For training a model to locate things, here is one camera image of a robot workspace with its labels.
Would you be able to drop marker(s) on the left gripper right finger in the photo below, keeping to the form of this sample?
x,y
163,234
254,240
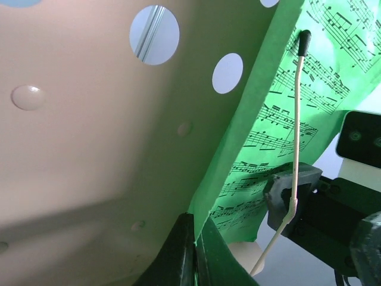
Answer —
x,y
215,263

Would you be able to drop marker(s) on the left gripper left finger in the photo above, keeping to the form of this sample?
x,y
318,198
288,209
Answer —
x,y
174,265

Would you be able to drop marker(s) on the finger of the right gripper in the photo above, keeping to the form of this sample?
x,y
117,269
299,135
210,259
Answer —
x,y
277,192

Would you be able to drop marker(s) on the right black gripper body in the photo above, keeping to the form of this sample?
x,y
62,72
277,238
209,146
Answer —
x,y
326,220

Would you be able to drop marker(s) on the green sheet music page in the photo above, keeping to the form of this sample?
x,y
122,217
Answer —
x,y
341,69

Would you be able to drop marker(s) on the pink tripod music stand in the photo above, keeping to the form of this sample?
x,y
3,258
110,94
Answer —
x,y
101,152

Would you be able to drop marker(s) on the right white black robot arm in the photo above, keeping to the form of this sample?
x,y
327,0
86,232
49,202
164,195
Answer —
x,y
364,248

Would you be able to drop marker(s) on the right aluminium corner post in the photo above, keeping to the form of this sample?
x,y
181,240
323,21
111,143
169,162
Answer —
x,y
150,17

